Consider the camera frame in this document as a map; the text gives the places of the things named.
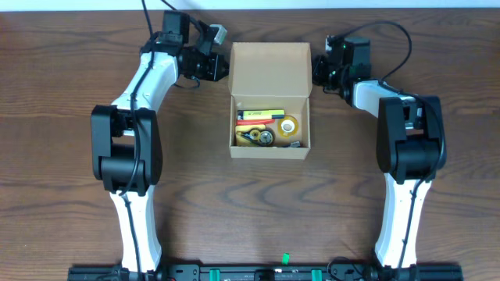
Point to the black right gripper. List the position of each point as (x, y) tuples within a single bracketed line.
[(318, 71)]

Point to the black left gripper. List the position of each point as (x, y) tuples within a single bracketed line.
[(220, 67)]

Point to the cardboard box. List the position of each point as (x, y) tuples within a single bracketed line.
[(271, 76)]

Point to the red stapler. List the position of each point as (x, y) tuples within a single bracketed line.
[(254, 122)]

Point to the clear tape roll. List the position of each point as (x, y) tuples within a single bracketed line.
[(288, 126)]

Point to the yellow highlighter pen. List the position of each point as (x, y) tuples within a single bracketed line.
[(260, 114)]

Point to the small blue staples box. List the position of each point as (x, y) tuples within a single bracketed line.
[(295, 144)]

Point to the yellow sticky note pad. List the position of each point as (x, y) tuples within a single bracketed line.
[(240, 140)]

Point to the yellow black correction tape dispenser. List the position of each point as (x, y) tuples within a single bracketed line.
[(260, 138)]

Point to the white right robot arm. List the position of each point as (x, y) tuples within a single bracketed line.
[(410, 149)]

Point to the green clip on rail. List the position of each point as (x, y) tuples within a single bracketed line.
[(285, 259)]

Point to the black aluminium mounting rail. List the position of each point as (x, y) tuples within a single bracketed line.
[(335, 272)]

